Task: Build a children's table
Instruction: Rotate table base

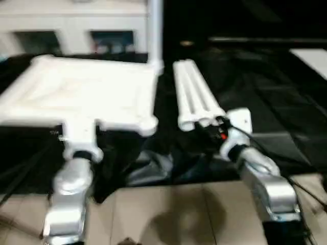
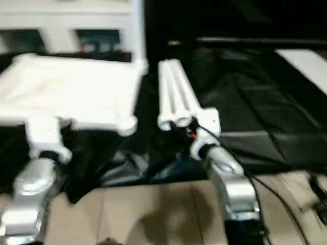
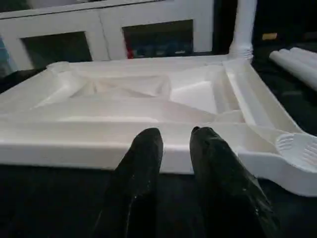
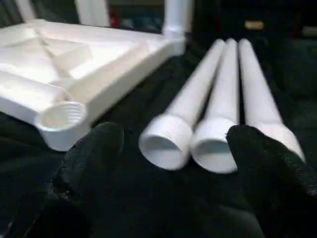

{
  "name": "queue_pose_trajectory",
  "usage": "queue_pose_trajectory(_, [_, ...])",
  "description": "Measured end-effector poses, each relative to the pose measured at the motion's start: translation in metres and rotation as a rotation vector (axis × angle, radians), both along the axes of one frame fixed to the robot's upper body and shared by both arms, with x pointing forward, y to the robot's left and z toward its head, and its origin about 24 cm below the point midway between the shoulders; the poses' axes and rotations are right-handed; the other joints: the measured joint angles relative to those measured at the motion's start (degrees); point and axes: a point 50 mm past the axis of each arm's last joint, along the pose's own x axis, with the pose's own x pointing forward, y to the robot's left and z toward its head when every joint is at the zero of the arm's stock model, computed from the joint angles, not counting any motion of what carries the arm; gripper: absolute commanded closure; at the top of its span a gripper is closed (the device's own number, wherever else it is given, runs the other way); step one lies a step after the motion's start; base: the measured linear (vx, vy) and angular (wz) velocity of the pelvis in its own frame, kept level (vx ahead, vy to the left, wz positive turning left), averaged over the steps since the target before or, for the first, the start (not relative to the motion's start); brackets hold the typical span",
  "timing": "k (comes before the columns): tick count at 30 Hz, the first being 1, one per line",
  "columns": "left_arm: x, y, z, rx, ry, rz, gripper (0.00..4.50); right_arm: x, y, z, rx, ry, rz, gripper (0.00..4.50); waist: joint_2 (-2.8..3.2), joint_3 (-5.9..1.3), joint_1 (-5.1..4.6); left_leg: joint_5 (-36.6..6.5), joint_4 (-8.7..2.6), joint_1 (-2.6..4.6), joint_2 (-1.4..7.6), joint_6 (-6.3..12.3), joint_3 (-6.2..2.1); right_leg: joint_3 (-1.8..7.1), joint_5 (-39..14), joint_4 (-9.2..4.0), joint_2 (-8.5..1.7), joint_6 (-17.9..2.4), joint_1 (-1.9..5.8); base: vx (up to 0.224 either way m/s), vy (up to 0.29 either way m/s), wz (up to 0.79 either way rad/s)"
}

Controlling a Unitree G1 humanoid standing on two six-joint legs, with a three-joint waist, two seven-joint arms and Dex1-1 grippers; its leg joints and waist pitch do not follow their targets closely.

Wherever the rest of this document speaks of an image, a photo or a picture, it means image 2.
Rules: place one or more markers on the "white plastic table leg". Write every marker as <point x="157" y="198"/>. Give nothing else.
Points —
<point x="138" y="30"/>
<point x="164" y="97"/>
<point x="176" y="97"/>
<point x="189" y="94"/>

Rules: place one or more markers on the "white plastic table top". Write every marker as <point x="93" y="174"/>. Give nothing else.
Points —
<point x="76" y="92"/>

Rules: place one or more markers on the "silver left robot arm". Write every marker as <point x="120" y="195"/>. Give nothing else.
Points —
<point x="30" y="199"/>

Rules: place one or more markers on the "black mat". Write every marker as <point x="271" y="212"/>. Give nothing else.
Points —
<point x="245" y="112"/>

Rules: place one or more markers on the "gold label plate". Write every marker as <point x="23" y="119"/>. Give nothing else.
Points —
<point x="173" y="43"/>

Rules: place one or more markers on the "white cabinet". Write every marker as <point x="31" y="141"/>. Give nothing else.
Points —
<point x="66" y="25"/>

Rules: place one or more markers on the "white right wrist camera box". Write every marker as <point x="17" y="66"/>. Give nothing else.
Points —
<point x="207" y="127"/>

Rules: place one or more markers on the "silver metal rail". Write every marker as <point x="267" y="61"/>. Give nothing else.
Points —
<point x="260" y="41"/>

